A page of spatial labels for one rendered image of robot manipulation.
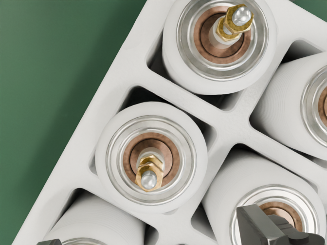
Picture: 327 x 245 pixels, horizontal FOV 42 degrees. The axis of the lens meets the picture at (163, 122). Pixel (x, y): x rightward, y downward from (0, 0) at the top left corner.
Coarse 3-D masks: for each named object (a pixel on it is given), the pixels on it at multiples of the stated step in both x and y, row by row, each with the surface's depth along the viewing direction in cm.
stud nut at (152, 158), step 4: (148, 156) 32; (152, 156) 31; (140, 160) 32; (144, 160) 31; (148, 160) 31; (152, 160) 31; (156, 160) 31; (160, 160) 32; (140, 164) 31; (156, 164) 31; (160, 164) 31
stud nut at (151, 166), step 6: (150, 162) 28; (138, 168) 28; (144, 168) 28; (150, 168) 28; (156, 168) 28; (138, 174) 28; (156, 174) 28; (162, 174) 28; (138, 180) 28; (156, 186) 28
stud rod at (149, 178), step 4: (144, 172) 28; (148, 172) 27; (152, 172) 27; (144, 176) 26; (148, 176) 26; (152, 176) 26; (156, 176) 27; (144, 180) 26; (148, 180) 26; (152, 180) 26; (156, 180) 27; (144, 184) 26; (148, 184) 26; (152, 184) 26; (148, 188) 26; (152, 188) 26
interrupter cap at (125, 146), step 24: (144, 120) 35; (168, 120) 35; (120, 144) 35; (144, 144) 35; (168, 144) 35; (192, 144) 35; (120, 168) 35; (168, 168) 36; (192, 168) 35; (120, 192) 35; (144, 192) 35; (168, 192) 35
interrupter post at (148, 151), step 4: (148, 148) 35; (152, 148) 35; (156, 148) 35; (144, 152) 33; (148, 152) 33; (152, 152) 33; (156, 152) 33; (160, 152) 34; (140, 156) 33; (144, 156) 32; (156, 156) 32; (160, 156) 33; (136, 164) 33; (164, 164) 33; (164, 168) 33
